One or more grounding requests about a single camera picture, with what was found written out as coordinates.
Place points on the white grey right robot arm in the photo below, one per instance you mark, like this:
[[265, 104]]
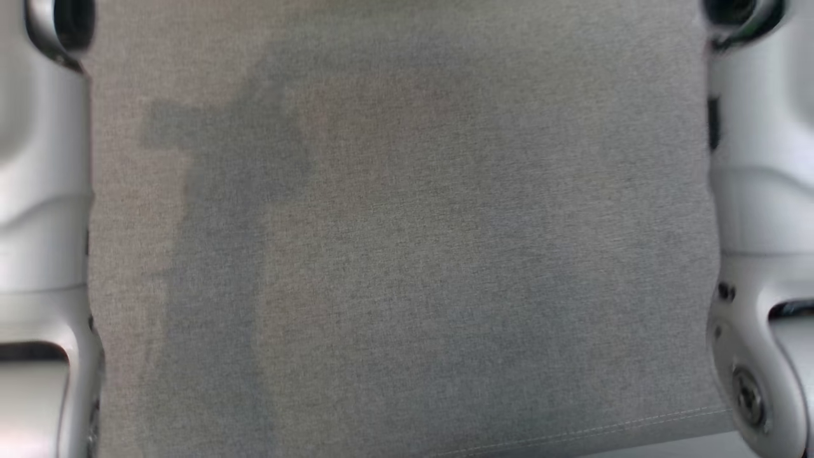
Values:
[[763, 216]]

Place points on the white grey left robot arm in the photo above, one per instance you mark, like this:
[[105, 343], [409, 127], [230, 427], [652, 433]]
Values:
[[41, 242]]

